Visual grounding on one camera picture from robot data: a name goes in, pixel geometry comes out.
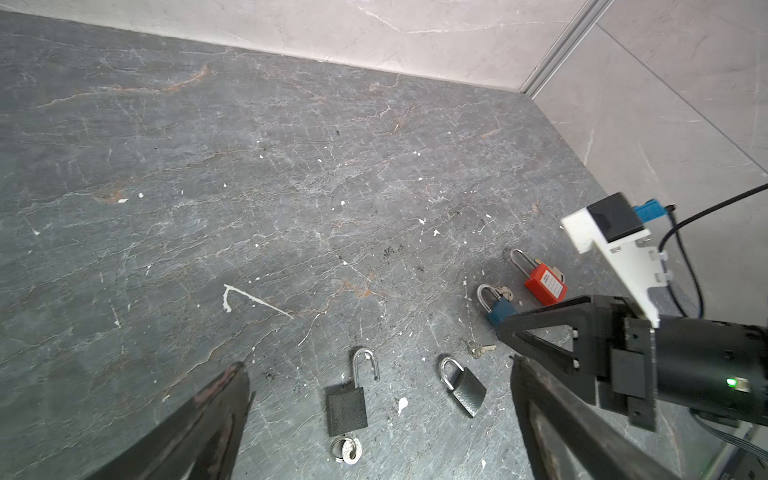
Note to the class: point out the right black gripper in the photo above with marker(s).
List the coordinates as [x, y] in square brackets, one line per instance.
[627, 373]

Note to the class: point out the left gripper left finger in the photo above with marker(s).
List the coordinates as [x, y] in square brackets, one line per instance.
[200, 440]

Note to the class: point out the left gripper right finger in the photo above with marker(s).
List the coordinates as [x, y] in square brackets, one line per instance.
[557, 427]

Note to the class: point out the red padlock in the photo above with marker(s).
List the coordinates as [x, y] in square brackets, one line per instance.
[546, 284]

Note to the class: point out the blue padlock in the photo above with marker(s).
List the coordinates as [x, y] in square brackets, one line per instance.
[497, 303]

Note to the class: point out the black padlock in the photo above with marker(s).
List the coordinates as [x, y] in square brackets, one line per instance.
[347, 411]
[467, 390]

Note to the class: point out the small silver key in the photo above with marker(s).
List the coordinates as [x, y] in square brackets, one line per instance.
[477, 350]

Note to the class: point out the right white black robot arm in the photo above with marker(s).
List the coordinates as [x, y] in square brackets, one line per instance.
[715, 368]

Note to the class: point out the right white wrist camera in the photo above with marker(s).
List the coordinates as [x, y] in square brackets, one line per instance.
[612, 227]

